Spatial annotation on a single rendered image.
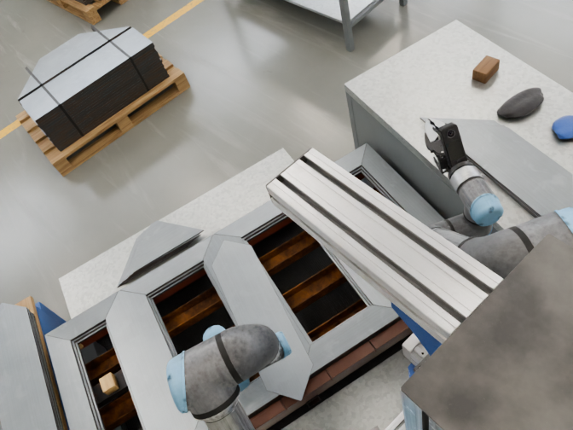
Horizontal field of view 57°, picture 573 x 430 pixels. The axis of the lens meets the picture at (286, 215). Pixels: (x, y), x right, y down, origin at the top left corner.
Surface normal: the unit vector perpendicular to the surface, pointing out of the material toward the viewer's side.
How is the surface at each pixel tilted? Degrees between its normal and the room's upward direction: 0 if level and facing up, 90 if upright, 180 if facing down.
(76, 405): 0
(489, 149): 0
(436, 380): 0
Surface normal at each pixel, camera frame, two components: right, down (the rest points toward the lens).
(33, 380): -0.22, -0.57
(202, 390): 0.16, 0.15
